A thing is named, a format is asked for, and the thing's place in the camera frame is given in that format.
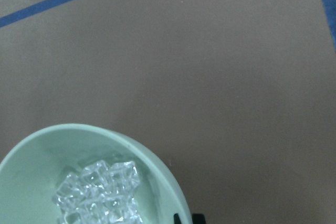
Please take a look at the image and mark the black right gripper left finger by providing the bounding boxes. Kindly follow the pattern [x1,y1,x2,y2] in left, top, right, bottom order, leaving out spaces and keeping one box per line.
[173,214,182,224]

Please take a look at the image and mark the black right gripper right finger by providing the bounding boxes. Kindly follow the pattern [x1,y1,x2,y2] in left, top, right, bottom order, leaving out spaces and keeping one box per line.
[192,213,205,224]

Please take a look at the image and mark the clear ice cubes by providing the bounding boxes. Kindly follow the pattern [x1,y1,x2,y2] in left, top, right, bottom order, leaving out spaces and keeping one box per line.
[53,160,143,223]

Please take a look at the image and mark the light green bowl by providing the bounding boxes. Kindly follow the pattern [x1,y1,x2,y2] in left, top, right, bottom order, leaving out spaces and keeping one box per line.
[1,124,192,223]

